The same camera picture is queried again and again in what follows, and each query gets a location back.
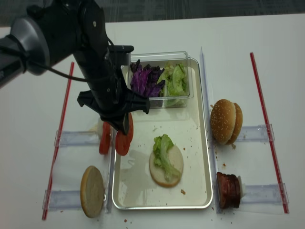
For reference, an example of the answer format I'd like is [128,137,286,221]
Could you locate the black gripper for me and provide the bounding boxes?
[76,49,150,135]

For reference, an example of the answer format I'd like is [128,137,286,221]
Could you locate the tomato slice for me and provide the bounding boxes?
[115,113,133,156]
[99,122,111,155]

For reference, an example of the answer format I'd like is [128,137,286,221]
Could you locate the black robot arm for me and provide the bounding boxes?
[0,0,150,135]

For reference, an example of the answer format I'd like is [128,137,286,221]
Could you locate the white tomato stand block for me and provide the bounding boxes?
[96,119,104,139]

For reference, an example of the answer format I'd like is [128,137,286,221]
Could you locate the lettuce leaf on bun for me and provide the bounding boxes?
[153,134,182,181]

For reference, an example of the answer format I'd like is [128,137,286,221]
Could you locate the green lettuce in box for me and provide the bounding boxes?
[157,62,187,97]

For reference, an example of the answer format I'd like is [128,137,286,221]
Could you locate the stacked meat patties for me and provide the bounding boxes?
[216,172,241,209]

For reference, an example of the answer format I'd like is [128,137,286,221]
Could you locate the purple cabbage shreds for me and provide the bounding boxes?
[130,59,165,98]

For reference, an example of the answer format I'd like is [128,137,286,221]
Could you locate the clear plastic salad box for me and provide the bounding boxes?
[123,51,193,108]

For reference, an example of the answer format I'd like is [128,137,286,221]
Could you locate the bottom bun slice on tray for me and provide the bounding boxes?
[149,145,183,187]

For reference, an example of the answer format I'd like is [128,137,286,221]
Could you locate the cream metal tray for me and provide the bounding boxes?
[112,58,213,210]

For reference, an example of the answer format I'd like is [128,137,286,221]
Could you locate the upright bun slice left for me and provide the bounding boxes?
[80,166,105,218]

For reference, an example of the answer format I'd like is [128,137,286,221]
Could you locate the front sesame bun top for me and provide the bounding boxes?
[210,99,236,145]

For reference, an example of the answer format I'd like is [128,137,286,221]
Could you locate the sesame bun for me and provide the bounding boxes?
[226,103,243,145]
[210,99,236,145]

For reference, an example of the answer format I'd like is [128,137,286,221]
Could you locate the left red strip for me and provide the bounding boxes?
[41,62,75,221]

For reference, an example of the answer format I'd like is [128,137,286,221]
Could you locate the red strip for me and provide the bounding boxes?
[250,52,290,214]
[41,62,75,221]

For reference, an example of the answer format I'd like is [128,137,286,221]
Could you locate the rear sesame bun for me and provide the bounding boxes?
[226,103,243,145]

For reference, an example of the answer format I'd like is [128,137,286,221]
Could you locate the white patty stand block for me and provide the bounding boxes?
[237,176,245,198]

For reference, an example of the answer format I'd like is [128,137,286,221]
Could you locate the right red strip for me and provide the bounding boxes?
[250,52,290,214]

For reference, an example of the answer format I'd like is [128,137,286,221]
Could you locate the left clear vertical rail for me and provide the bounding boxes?
[106,129,117,214]

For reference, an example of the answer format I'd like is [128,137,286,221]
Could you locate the clear vertical rail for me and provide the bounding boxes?
[200,47,222,214]
[106,129,117,214]

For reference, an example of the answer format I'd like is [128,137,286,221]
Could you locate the clear rail under tomato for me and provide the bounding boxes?
[59,131,100,147]

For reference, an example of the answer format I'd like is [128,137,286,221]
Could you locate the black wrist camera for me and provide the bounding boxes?
[108,45,134,66]

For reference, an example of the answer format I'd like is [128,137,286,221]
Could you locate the clear rail under bun slice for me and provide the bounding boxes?
[42,190,81,211]

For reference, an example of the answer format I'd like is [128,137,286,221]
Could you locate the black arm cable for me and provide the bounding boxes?
[0,34,115,82]

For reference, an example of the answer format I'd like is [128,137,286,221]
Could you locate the right clear vertical rail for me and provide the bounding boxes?
[200,47,222,214]

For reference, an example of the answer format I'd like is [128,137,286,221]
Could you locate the clear rail under sesame buns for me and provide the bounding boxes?
[236,124,275,143]

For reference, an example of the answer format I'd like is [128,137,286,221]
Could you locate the clear rail under patties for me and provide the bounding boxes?
[241,183,289,204]

